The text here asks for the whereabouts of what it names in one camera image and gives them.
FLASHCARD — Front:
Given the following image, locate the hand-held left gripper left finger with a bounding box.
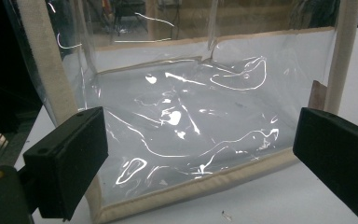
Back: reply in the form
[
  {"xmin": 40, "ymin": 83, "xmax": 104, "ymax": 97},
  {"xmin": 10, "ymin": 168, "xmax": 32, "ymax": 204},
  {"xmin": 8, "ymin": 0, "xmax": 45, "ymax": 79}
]
[{"xmin": 22, "ymin": 105, "xmax": 109, "ymax": 221}]

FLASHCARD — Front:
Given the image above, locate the black chair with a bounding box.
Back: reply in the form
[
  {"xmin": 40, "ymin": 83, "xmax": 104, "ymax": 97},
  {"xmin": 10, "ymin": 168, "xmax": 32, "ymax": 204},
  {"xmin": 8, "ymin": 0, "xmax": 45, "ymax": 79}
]
[{"xmin": 102, "ymin": 0, "xmax": 148, "ymax": 35}]

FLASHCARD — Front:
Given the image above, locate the clear plastic bag beige trim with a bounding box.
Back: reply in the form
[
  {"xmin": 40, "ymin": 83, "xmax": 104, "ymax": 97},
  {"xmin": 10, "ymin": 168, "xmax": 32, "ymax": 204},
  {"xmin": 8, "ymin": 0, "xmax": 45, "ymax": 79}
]
[{"xmin": 3, "ymin": 0, "xmax": 358, "ymax": 224}]

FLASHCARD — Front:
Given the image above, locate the brown tag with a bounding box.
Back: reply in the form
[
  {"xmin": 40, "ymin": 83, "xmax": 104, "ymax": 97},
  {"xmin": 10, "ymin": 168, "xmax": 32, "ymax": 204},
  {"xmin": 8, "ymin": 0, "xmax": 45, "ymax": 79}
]
[{"xmin": 307, "ymin": 79, "xmax": 328, "ymax": 111}]

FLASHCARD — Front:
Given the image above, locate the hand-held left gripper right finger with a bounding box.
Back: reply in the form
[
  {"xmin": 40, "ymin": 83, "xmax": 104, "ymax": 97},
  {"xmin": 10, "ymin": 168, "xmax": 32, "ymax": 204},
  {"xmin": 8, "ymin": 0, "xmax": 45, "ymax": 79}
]
[{"xmin": 292, "ymin": 106, "xmax": 358, "ymax": 224}]

